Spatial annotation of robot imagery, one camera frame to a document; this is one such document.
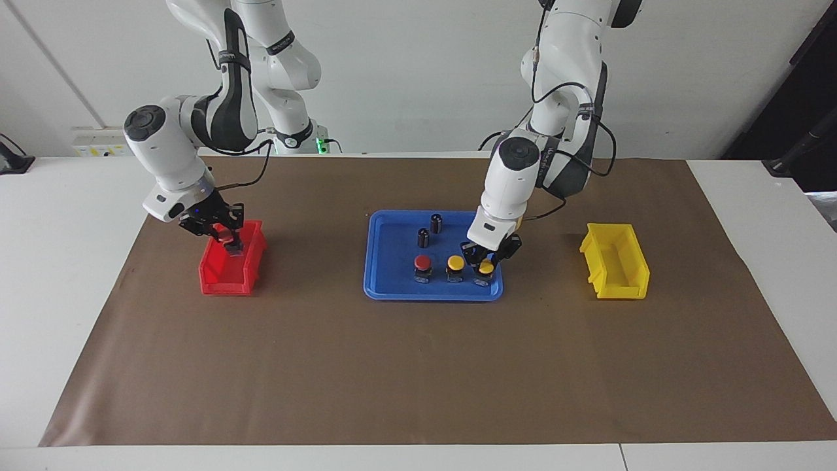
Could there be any red plastic bin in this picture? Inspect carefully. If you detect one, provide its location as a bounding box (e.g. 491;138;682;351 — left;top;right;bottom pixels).
199;220;268;296

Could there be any blue plastic tray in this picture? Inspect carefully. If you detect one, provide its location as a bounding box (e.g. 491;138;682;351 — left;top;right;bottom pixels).
363;209;504;302

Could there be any yellow plastic bin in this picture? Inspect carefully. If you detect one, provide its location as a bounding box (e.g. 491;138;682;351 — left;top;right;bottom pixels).
579;223;651;300

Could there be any brown paper table mat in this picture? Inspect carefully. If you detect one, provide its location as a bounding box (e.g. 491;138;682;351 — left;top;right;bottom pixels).
39;156;837;447

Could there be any black stand leg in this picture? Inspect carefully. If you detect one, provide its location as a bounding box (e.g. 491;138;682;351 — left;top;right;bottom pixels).
762;108;837;179

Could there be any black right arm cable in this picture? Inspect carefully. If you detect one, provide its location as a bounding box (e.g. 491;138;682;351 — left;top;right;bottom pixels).
206;36;274;192

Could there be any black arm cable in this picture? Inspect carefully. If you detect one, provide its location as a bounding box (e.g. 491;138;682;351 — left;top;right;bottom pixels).
206;36;274;192
523;0;617;221

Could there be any black left base cable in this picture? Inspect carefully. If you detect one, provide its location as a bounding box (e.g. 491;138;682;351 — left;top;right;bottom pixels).
479;108;532;152

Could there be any black base cable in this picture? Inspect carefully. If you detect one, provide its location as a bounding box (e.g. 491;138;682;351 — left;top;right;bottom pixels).
479;108;532;152
258;128;342;155

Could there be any white wall power strip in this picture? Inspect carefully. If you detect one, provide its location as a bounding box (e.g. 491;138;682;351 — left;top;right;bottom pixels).
72;127;133;158

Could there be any black right base cable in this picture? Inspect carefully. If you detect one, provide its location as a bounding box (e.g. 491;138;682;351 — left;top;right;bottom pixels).
258;128;342;155

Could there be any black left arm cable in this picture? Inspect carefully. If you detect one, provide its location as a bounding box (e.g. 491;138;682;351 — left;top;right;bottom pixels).
523;0;617;221

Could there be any black device with cable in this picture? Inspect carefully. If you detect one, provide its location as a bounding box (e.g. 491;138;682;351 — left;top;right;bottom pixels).
0;133;35;175

